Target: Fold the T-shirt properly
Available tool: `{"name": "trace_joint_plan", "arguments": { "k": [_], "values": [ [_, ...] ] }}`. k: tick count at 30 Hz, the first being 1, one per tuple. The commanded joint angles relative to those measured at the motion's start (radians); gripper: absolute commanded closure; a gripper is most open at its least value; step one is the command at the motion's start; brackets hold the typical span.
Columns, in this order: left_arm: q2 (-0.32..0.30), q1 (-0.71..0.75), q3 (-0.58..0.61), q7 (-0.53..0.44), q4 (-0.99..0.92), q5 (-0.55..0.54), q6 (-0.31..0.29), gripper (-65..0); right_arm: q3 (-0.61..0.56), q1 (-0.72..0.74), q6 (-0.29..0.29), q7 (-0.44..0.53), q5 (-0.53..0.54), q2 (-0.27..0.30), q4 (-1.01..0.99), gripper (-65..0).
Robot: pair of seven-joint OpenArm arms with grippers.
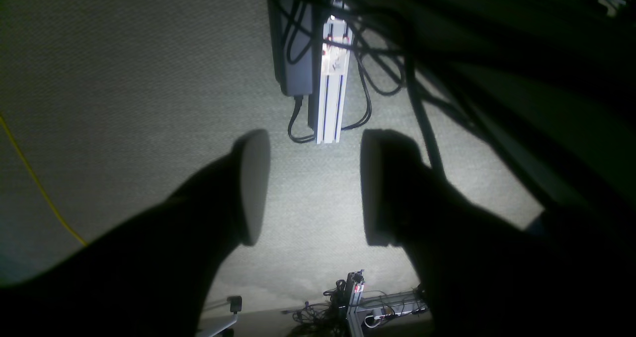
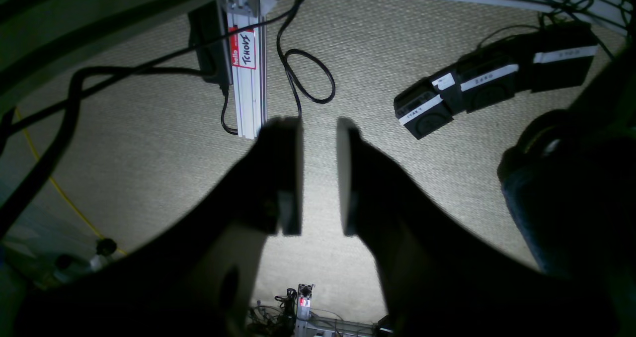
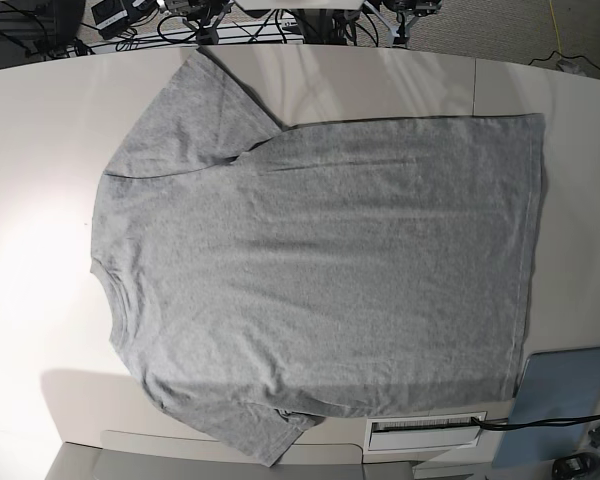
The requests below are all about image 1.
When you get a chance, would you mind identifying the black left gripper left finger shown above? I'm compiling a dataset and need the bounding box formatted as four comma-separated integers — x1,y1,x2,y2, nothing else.
1,129,271,337

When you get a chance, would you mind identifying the silver aluminium extrusion rail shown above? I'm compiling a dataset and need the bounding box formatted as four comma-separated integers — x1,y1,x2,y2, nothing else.
315,14,353,145

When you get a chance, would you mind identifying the yellow cable on floor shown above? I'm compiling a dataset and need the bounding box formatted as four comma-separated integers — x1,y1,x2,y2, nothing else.
0,114,88,247

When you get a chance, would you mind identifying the grey power adapter box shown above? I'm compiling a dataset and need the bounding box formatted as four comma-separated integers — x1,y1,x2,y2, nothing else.
268,0,314,96

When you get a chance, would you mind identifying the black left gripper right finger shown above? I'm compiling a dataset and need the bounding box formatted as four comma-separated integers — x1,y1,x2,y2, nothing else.
360,130,635,337

